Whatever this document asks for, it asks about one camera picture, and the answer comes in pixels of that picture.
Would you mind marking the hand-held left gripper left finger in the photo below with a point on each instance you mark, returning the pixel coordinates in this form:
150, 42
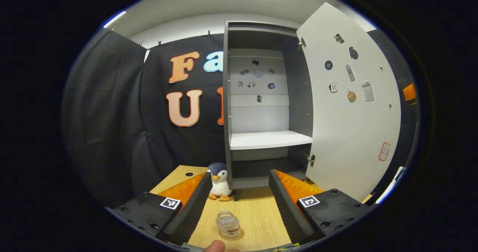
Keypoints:
192, 212

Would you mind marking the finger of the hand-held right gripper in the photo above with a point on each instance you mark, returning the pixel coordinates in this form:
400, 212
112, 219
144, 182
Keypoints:
409, 92

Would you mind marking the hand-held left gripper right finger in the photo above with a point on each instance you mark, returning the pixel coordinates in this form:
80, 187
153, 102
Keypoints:
289, 214

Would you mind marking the clear plastic bottle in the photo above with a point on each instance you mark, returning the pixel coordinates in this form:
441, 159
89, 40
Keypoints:
227, 224

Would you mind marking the round brown coaster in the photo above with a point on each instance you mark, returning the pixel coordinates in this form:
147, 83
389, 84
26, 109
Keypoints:
224, 238

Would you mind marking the beige cabinet door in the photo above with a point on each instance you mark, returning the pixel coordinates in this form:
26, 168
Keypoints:
351, 132

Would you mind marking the metal door hinge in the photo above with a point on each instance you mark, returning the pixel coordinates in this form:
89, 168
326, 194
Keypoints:
301, 42
311, 159

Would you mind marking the white cabinet shelf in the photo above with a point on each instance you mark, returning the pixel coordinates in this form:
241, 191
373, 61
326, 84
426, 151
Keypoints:
269, 140

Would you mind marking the penguin plush toy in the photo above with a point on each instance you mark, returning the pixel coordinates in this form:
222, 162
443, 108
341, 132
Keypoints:
219, 183

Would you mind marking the black backdrop cloth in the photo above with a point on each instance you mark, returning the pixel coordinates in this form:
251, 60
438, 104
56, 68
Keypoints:
112, 114

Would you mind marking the row of black cloth clips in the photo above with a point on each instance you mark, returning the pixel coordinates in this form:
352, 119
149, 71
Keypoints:
159, 43

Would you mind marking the ceiling light strip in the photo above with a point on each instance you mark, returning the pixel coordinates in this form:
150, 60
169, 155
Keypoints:
114, 18

